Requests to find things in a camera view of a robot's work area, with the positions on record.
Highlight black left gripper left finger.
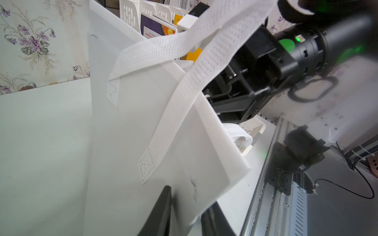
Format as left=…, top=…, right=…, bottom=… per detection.
left=138, top=185, right=172, bottom=236

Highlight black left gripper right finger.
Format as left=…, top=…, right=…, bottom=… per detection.
left=201, top=202, right=236, bottom=236

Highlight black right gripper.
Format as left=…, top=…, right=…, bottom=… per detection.
left=203, top=26, right=327, bottom=124

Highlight white insulated delivery bag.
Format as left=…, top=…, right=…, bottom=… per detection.
left=83, top=1, right=277, bottom=236

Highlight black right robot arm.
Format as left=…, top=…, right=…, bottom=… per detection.
left=203, top=1, right=378, bottom=124

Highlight white perforated plastic tray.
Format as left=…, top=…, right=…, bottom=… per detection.
left=223, top=117, right=266, bottom=156

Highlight yellow folder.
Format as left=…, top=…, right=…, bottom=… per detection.
left=174, top=15, right=202, bottom=62

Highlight purple white book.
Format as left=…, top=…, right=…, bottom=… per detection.
left=140, top=14, right=177, bottom=39

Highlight white plastic file organizer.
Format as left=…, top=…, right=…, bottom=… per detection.
left=119, top=0, right=189, bottom=33

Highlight aluminium rail frame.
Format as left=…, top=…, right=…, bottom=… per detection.
left=240, top=118, right=308, bottom=236

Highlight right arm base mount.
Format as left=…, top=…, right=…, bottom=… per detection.
left=265, top=125, right=330, bottom=196

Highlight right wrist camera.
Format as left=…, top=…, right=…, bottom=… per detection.
left=176, top=2, right=209, bottom=33

